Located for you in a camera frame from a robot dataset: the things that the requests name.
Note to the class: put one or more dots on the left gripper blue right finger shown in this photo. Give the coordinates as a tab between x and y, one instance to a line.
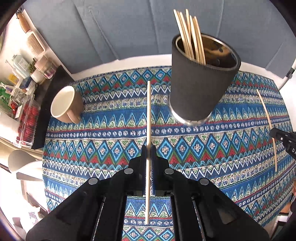
153	170

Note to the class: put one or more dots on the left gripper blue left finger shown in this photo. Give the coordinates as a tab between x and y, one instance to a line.
143	159

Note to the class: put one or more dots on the wooden chopstick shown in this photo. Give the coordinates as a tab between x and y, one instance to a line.
176	13
270	127
148	158

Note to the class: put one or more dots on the patterned blue tablecloth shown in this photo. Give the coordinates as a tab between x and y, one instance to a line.
233	148

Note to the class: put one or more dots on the black cylindrical utensil holder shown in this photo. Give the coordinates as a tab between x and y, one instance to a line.
196	89

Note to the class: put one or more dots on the beige ceramic mug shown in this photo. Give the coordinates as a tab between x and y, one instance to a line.
67	105

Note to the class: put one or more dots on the black side shelf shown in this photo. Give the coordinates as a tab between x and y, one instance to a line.
44	96

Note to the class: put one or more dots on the clear box of red items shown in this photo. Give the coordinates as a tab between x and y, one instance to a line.
27	115

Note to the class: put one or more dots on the small pink glass jar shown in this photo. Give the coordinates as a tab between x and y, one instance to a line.
48	70

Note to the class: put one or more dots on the white paper roll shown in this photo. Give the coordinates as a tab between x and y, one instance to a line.
9	128

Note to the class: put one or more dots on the white plastic bottle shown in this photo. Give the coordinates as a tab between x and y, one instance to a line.
21	65

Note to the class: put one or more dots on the wooden hairbrush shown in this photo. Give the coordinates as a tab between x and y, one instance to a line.
34	44

